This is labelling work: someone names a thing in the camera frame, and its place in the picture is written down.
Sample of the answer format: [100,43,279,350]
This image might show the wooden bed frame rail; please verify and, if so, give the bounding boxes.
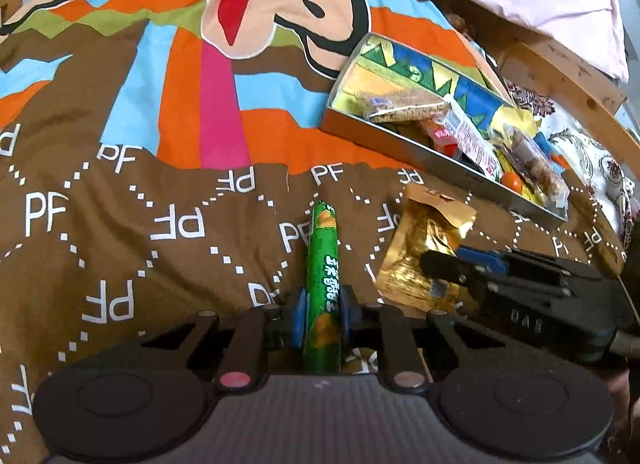
[494,39,639,176]

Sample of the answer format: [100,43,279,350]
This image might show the orange round candy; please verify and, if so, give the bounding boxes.
[500,172,523,195]

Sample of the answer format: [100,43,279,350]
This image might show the monkey print colourful blanket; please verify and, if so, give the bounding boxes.
[1,0,626,463]

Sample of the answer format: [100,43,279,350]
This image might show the nut bar clear wrapper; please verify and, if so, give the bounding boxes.
[491,125,570,210]

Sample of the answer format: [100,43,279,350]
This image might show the white wrapped snack bar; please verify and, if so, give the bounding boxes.
[442,94,503,181]

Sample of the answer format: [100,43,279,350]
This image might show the oat bar clear wrapper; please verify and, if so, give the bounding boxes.
[357,88,451,123]

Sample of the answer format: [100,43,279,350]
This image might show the red candy packet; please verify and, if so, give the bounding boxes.
[420,120,460,159]

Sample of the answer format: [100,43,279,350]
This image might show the gold foil snack bag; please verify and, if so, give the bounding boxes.
[375,183,477,313]

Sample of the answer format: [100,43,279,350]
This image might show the green snack tube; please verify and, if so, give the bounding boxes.
[304,201,341,374]

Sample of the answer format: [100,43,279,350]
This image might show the colourful open snack box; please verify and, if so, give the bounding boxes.
[320,33,570,225]

